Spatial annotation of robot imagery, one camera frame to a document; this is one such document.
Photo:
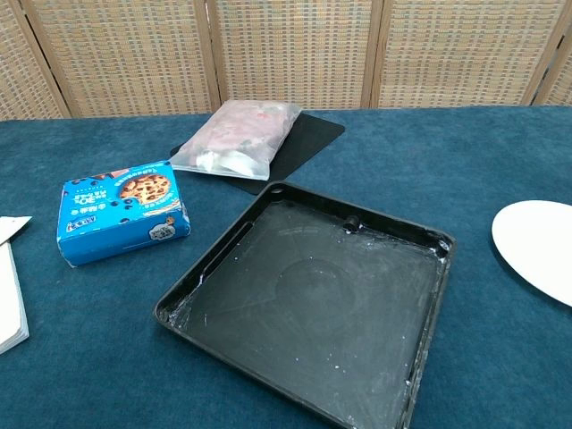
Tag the blue table cloth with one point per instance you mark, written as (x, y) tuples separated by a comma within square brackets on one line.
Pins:
[(89, 348)]

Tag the black flat mat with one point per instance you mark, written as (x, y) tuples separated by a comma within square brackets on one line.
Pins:
[(304, 138)]

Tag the white paper notebook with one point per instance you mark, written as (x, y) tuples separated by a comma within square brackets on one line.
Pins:
[(9, 290)]

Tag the blue cookie box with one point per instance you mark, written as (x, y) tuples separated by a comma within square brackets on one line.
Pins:
[(120, 214)]

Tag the black square plastic tray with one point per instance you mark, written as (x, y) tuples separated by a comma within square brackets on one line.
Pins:
[(313, 322)]

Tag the frosted zip bag with contents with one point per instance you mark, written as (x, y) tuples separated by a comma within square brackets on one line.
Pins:
[(241, 138)]

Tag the white round plate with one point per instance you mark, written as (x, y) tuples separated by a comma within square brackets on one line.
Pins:
[(536, 250)]

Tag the woven rattan folding screen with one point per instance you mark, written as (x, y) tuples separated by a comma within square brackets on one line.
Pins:
[(286, 49)]

